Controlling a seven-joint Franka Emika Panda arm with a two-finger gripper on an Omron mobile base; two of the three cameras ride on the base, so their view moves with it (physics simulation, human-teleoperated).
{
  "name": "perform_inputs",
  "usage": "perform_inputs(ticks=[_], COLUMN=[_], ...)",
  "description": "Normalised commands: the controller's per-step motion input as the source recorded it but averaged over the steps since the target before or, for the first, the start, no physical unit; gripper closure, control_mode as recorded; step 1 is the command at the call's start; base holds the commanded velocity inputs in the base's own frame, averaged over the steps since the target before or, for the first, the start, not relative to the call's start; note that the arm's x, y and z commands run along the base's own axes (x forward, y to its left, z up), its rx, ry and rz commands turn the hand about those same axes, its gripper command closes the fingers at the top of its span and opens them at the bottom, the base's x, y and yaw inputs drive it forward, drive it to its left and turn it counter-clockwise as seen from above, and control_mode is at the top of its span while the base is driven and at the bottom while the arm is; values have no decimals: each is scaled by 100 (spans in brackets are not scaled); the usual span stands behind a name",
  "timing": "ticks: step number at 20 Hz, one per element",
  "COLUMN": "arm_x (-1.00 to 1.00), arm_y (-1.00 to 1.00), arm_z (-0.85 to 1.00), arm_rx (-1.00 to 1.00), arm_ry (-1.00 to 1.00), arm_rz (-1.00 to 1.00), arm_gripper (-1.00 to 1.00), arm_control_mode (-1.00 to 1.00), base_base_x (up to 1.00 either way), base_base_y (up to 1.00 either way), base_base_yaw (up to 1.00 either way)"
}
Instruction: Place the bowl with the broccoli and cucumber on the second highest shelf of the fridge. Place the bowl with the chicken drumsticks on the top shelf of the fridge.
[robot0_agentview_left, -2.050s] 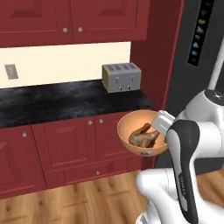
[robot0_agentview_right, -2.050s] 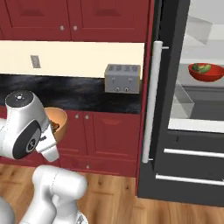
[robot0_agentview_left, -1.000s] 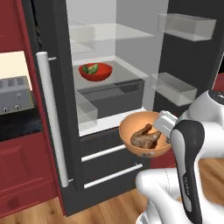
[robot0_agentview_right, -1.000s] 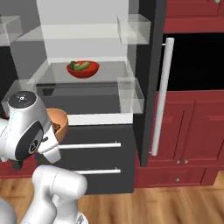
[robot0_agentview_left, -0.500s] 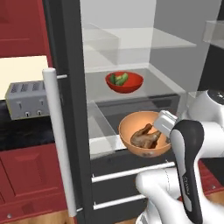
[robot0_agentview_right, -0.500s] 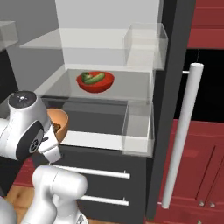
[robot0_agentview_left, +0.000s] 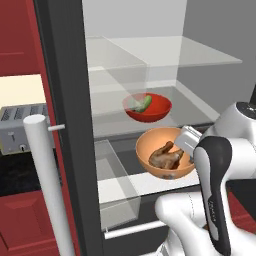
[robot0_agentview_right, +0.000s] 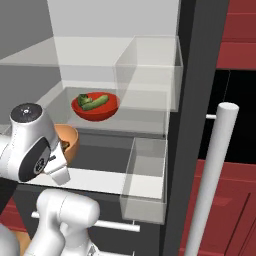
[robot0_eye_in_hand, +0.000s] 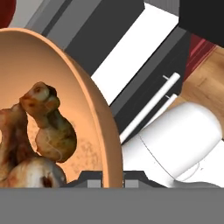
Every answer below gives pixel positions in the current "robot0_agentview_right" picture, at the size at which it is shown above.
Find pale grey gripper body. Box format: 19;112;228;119
43;155;72;187

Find brown chicken drumsticks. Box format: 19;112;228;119
60;140;71;152

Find orange bowl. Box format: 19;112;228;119
53;123;80;166

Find white fridge shelf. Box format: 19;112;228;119
23;164;129;196

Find red bowl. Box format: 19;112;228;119
71;91;121;122

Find green broccoli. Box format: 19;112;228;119
77;93;94;108

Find green cucumber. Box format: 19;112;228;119
81;95;110;112

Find clear glass fridge shelf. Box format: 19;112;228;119
34;86;168;138

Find dark fridge drawer front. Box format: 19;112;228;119
14;184;162;256

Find grey opaque fridge shelf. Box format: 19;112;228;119
0;35;135;67

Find dark grey fridge door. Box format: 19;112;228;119
159;0;232;256

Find small clear door bin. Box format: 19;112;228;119
119;136;168;225

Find large clear door bin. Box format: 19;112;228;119
114;35;184;113

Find red kitchen cupboards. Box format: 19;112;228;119
179;0;256;256

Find black oven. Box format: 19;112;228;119
198;68;256;165

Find white drawer handle bar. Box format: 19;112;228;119
30;211;141;233
95;249;135;256

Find white fridge door handle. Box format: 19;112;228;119
184;102;240;256

